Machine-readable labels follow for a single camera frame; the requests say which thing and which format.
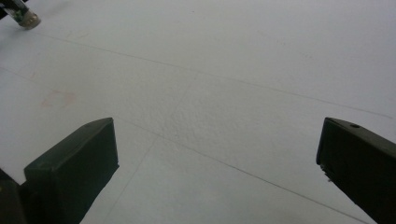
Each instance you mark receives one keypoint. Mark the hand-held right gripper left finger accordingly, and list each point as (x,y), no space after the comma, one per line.
(71,174)

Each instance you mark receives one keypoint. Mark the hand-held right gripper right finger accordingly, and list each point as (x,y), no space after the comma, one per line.
(361,165)

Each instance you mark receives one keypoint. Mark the clear tube with metal cap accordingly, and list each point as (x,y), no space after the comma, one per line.
(21,14)

